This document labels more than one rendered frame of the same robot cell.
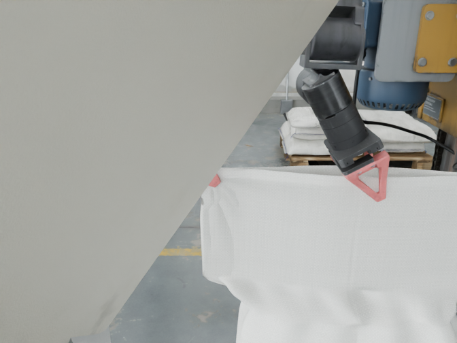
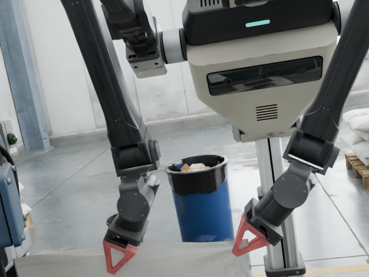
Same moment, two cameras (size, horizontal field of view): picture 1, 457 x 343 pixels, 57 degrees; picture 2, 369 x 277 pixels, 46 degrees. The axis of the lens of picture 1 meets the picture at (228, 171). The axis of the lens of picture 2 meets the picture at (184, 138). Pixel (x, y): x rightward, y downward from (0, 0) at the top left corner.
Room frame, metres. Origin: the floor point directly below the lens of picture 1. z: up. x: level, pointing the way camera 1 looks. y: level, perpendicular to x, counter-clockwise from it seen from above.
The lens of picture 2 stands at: (1.39, 0.06, 1.40)
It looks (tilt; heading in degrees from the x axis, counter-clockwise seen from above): 10 degrees down; 188
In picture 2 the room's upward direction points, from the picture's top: 9 degrees counter-clockwise
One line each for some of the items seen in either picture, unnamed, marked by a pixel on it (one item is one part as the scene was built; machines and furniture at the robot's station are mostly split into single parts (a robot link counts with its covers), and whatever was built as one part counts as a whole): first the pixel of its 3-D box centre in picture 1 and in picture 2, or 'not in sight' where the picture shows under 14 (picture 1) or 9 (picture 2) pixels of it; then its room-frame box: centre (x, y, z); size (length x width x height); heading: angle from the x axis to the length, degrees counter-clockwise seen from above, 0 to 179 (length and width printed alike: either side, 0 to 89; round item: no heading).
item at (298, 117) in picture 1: (326, 117); not in sight; (3.52, -0.83, 0.44); 0.66 x 0.42 x 0.14; 86
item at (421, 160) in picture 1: (349, 150); not in sight; (3.72, -1.13, 0.07); 1.20 x 0.82 x 0.14; 90
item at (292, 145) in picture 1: (321, 143); not in sight; (3.52, -0.81, 0.20); 0.67 x 0.44 x 0.15; 90
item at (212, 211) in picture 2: not in sight; (202, 204); (-1.68, -0.30, 0.32); 0.51 x 0.48 x 0.65; 0
